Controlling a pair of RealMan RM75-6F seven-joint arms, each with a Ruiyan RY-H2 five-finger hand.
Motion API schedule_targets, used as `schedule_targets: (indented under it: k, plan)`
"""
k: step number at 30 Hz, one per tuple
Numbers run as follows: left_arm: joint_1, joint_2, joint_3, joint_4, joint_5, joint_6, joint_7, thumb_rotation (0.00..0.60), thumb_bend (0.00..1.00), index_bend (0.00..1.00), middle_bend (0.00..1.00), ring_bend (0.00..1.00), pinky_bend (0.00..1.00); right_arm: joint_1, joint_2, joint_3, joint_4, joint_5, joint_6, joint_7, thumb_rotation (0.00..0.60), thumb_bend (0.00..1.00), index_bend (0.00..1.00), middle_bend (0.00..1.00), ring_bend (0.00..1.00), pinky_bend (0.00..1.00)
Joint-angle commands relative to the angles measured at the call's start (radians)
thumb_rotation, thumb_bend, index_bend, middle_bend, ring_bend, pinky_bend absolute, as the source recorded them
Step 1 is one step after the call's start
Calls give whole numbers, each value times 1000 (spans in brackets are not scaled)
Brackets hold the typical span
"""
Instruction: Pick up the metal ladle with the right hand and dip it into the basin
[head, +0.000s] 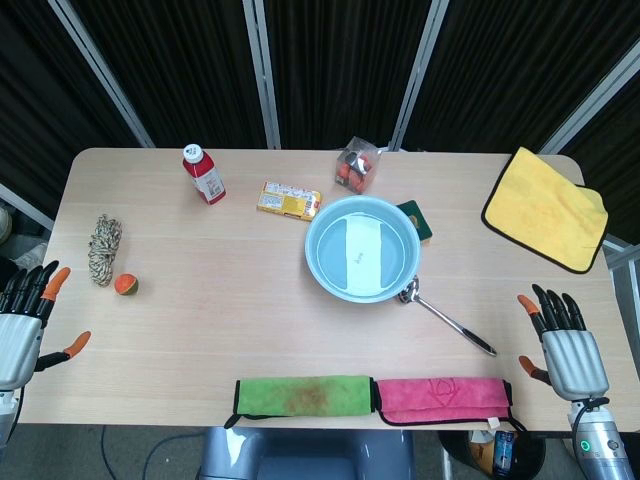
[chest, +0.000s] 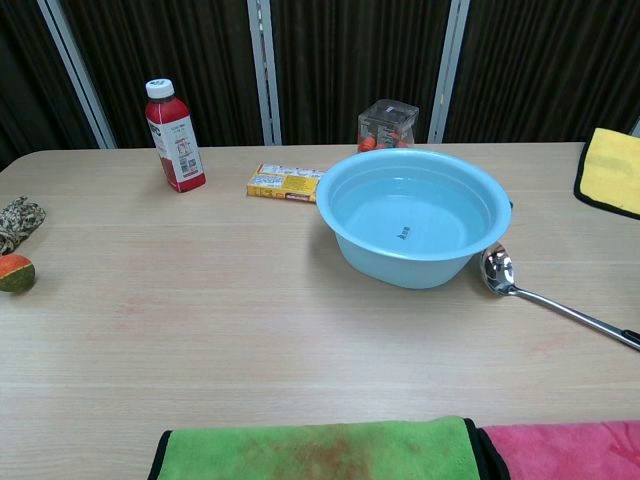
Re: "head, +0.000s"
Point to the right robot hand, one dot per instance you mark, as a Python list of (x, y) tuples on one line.
[(575, 360)]

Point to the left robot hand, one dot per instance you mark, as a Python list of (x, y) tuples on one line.
[(17, 345)]

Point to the metal ladle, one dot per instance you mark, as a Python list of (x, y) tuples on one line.
[(450, 320)]

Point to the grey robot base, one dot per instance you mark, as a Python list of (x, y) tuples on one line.
[(300, 455)]

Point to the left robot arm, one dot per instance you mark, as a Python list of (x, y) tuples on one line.
[(6, 415)]

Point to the light blue bowl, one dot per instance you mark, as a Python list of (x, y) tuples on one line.
[(330, 250)]

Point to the blue bottle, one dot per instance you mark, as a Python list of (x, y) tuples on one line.
[(503, 450)]

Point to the orange green ball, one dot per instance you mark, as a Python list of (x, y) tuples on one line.
[(126, 285)]

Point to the pink folded towel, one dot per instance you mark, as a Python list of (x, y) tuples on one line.
[(440, 395)]

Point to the black waste bin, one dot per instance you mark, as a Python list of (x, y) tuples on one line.
[(455, 450)]

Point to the yellow cloth black trim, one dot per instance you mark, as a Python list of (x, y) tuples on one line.
[(545, 210)]

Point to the green yellow sponge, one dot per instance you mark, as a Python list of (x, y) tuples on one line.
[(422, 220)]

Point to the red drink bottle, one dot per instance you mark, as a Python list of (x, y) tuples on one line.
[(205, 177)]

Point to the green folded towel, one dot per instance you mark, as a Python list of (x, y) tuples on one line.
[(300, 395)]

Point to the clear plastic box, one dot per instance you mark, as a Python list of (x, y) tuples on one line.
[(355, 167)]

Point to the yellow snack box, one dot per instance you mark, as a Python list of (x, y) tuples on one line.
[(287, 200)]

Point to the grey metal partition post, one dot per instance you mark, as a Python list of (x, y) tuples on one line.
[(262, 75), (420, 75), (100, 75), (595, 97)]

